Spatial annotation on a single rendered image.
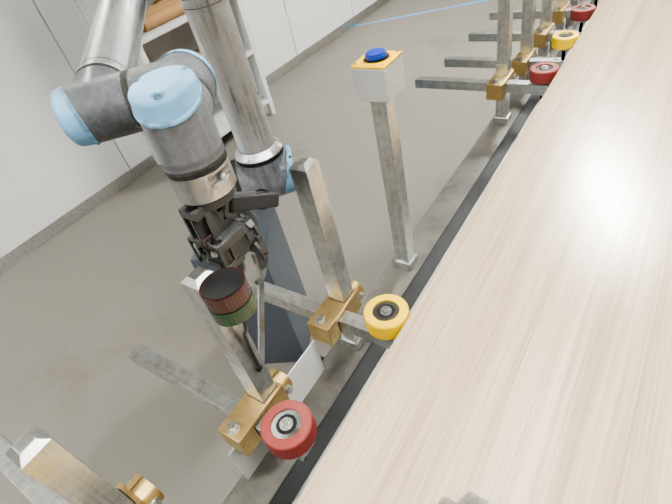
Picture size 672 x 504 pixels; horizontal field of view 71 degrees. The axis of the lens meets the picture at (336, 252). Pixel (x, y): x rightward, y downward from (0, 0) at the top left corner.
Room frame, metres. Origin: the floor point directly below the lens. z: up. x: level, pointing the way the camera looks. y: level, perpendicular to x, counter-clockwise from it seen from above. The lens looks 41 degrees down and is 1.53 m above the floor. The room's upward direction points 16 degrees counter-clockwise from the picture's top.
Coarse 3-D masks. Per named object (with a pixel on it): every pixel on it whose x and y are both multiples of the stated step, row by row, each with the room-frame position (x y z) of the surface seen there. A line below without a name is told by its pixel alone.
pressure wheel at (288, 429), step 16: (288, 400) 0.42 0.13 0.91; (272, 416) 0.40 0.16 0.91; (288, 416) 0.39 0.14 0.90; (304, 416) 0.38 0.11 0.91; (272, 432) 0.37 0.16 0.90; (288, 432) 0.36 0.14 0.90; (304, 432) 0.36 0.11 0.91; (272, 448) 0.35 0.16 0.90; (288, 448) 0.34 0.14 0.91; (304, 448) 0.34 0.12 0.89
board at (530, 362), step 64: (640, 0) 1.58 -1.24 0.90; (576, 64) 1.25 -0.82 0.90; (640, 64) 1.15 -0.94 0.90; (576, 128) 0.93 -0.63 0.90; (640, 128) 0.86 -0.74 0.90; (512, 192) 0.76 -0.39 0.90; (576, 192) 0.71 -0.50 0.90; (640, 192) 0.66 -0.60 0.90; (448, 256) 0.63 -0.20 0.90; (512, 256) 0.59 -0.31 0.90; (576, 256) 0.55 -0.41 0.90; (640, 256) 0.51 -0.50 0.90; (448, 320) 0.49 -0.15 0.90; (512, 320) 0.45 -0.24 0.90; (576, 320) 0.42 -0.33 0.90; (640, 320) 0.39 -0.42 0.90; (384, 384) 0.40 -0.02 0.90; (448, 384) 0.37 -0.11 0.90; (512, 384) 0.35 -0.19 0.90; (576, 384) 0.32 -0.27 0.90; (640, 384) 0.30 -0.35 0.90; (384, 448) 0.30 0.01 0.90; (448, 448) 0.28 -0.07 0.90; (512, 448) 0.26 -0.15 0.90; (576, 448) 0.24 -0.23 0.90; (640, 448) 0.22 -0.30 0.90
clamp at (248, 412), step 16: (288, 384) 0.48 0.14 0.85; (240, 400) 0.46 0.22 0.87; (256, 400) 0.46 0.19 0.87; (272, 400) 0.45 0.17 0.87; (240, 416) 0.43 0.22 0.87; (256, 416) 0.43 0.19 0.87; (224, 432) 0.41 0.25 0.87; (240, 432) 0.41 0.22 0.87; (256, 432) 0.41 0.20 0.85; (240, 448) 0.39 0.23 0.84
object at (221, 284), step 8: (216, 272) 0.46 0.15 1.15; (224, 272) 0.46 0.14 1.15; (232, 272) 0.45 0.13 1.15; (240, 272) 0.45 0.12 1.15; (208, 280) 0.45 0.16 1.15; (216, 280) 0.45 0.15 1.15; (224, 280) 0.44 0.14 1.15; (232, 280) 0.44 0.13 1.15; (240, 280) 0.43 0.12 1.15; (208, 288) 0.44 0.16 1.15; (216, 288) 0.43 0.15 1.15; (224, 288) 0.43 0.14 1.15; (232, 288) 0.42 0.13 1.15; (208, 296) 0.42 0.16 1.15; (216, 296) 0.42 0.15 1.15; (224, 296) 0.41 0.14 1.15; (248, 344) 0.45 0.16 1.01; (256, 360) 0.46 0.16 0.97; (256, 368) 0.46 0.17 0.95
